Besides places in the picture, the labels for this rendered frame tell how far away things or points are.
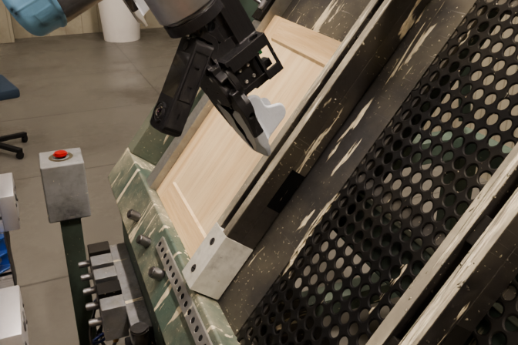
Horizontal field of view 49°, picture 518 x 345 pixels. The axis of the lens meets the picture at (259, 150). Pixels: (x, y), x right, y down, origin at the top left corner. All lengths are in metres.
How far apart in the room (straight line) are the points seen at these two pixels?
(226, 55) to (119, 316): 0.85
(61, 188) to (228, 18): 1.14
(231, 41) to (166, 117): 0.12
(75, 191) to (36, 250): 1.42
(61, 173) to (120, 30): 5.97
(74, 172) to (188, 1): 1.14
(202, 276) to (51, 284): 1.79
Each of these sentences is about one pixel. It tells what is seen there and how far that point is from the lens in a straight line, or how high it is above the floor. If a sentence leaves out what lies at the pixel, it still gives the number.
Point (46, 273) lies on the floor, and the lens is 2.92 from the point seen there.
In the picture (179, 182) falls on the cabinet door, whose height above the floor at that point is 0.95.
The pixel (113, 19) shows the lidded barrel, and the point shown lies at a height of 0.30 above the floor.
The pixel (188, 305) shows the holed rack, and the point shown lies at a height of 0.89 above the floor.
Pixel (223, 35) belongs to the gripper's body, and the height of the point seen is 1.46.
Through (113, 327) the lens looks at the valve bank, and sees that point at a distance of 1.40.
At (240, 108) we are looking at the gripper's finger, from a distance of 0.65.
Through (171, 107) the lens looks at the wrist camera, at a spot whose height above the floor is 1.39.
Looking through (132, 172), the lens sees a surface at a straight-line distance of 1.67.
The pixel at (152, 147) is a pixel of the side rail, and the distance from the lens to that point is 1.77.
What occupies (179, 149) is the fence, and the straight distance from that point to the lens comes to 1.52.
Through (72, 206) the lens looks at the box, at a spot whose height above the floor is 0.79.
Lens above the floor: 1.60
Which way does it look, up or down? 23 degrees down
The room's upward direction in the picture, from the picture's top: straight up
